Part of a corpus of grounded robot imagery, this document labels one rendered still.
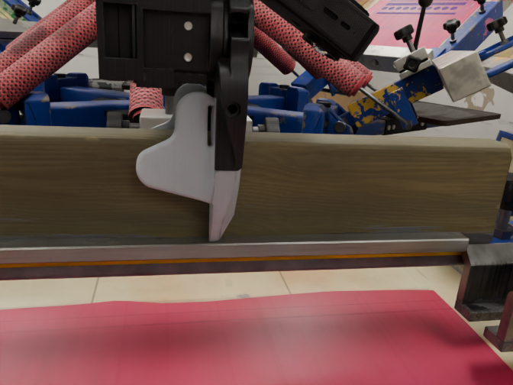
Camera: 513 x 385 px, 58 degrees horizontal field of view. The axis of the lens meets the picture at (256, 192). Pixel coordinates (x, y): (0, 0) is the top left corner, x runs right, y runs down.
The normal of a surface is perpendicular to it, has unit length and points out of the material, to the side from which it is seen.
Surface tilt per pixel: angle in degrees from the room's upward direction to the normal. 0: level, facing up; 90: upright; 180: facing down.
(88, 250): 90
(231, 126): 102
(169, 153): 84
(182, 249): 90
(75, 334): 0
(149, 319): 0
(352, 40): 92
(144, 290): 0
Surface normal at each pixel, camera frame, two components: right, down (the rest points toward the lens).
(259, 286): 0.07, -0.95
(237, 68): 0.20, -0.07
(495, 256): 0.18, -0.44
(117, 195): 0.19, 0.32
